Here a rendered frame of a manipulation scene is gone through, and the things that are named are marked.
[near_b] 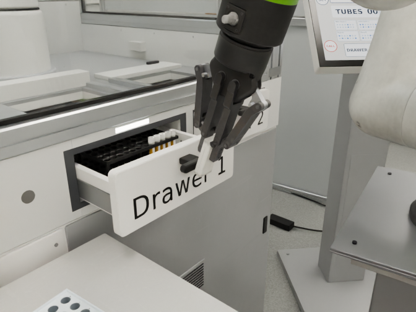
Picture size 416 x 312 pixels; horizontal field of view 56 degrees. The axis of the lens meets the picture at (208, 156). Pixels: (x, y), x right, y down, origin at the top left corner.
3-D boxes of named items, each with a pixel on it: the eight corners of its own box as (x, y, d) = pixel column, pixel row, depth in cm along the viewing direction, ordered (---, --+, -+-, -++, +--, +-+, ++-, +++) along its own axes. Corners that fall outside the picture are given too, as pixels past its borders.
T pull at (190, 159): (214, 160, 68) (214, 153, 68) (184, 174, 63) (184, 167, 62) (198, 155, 70) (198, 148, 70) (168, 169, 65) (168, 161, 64)
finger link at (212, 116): (224, 75, 54) (216, 70, 55) (202, 140, 61) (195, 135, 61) (240, 72, 57) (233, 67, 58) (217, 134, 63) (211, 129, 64)
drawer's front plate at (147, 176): (233, 176, 81) (234, 125, 77) (121, 239, 60) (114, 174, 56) (226, 173, 82) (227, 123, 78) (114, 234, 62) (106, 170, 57)
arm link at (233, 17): (313, 4, 51) (258, -21, 55) (264, 6, 43) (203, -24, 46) (295, 47, 54) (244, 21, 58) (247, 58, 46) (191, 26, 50)
